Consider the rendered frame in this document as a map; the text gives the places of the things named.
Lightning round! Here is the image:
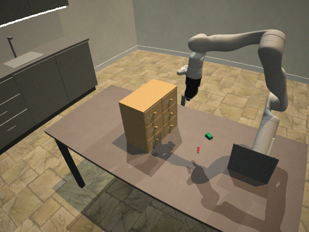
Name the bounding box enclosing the small brown wooden chest of drawers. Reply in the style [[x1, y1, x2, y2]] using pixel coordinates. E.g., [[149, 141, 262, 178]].
[[119, 79, 177, 153]]

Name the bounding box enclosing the wooden drawer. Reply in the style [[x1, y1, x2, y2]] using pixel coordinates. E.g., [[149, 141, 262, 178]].
[[163, 102, 177, 125], [148, 127, 164, 151], [162, 88, 177, 111], [164, 115, 177, 136], [144, 100, 162, 126], [146, 114, 163, 139]]

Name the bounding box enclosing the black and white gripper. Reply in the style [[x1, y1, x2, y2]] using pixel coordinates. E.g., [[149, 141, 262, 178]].
[[177, 65, 202, 106]]

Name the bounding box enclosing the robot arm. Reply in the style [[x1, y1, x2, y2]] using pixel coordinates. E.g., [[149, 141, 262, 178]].
[[188, 29, 288, 156]]

